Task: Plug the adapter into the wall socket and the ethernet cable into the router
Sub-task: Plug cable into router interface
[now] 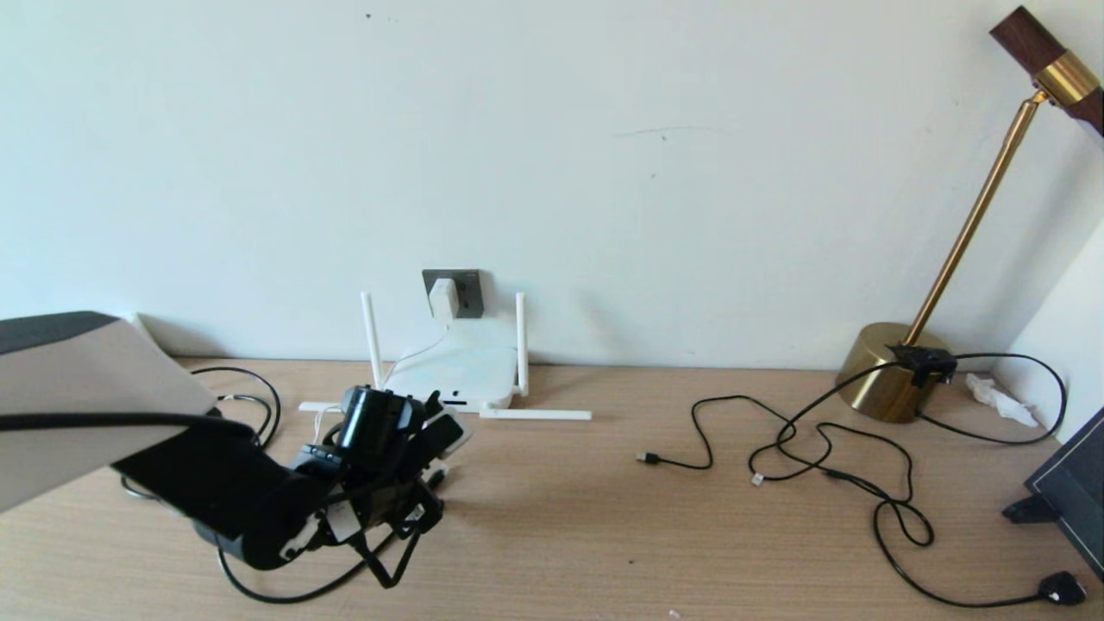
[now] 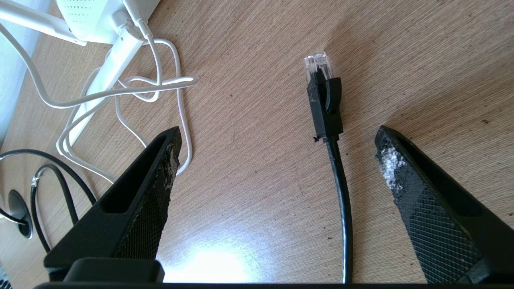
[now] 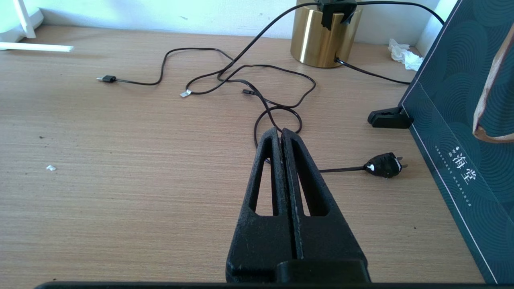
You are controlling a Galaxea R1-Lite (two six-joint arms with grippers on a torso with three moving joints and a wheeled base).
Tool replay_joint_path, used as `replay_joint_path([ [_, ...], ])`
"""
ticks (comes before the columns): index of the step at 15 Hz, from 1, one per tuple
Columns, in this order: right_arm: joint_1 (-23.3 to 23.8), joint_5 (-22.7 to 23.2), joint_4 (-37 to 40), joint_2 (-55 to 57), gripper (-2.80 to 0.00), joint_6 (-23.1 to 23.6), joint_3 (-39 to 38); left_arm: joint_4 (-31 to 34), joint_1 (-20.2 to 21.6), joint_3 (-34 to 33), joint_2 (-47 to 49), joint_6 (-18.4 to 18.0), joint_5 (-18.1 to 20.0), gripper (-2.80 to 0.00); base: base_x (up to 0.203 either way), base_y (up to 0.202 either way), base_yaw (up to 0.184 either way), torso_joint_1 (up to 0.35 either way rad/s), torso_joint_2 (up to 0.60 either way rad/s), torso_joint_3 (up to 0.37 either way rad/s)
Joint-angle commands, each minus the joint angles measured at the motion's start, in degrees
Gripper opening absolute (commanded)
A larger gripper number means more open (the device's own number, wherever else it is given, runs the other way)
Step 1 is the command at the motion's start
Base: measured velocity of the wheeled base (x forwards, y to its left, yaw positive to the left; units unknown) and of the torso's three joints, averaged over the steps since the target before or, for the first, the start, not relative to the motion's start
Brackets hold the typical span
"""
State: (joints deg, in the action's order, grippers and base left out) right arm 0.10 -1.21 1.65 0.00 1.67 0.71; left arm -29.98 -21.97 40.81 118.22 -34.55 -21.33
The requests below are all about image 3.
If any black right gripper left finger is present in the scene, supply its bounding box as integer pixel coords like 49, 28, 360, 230
226, 127, 298, 282

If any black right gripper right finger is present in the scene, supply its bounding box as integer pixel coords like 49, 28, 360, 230
282, 128, 371, 282

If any white router with antennas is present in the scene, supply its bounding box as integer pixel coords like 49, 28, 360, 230
0, 0, 75, 53

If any black clip stand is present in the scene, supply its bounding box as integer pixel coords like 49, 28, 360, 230
367, 106, 414, 129

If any gold desk lamp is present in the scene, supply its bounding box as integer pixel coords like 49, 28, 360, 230
290, 0, 363, 68

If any crumpled white tissue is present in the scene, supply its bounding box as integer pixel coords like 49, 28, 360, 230
388, 39, 424, 71

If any brown beige strip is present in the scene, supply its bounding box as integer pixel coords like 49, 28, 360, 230
473, 34, 514, 143

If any black clip on lamp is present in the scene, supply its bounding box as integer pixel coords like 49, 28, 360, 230
318, 0, 358, 31

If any black lamp power cord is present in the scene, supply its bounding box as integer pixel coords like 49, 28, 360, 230
217, 0, 445, 178

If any black cable with white connector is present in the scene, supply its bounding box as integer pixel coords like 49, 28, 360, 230
179, 64, 316, 109

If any black USB cable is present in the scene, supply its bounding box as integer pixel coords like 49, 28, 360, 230
97, 47, 235, 86

